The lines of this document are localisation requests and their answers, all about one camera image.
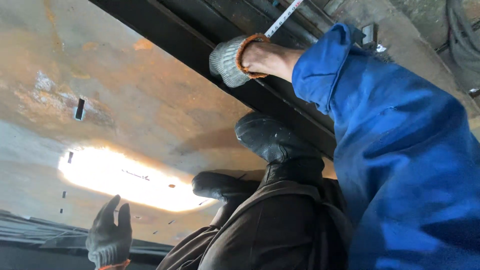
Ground person's left hand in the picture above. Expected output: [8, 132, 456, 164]
[85, 194, 133, 270]

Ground black steel beam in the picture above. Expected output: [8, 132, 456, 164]
[89, 0, 338, 160]

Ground white measuring tape blade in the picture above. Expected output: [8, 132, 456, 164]
[264, 0, 305, 38]

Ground rusty steel plate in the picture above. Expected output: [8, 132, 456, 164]
[0, 0, 338, 249]

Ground brown trousers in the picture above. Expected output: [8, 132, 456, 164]
[155, 178, 354, 270]

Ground person's right hand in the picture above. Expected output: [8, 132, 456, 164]
[209, 33, 271, 89]

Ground dark steel rail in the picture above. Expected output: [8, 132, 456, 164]
[0, 209, 174, 270]

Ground small grey metal block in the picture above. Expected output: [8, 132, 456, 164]
[361, 23, 379, 49]

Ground black work boot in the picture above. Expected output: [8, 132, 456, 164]
[235, 111, 326, 189]
[191, 171, 260, 206]

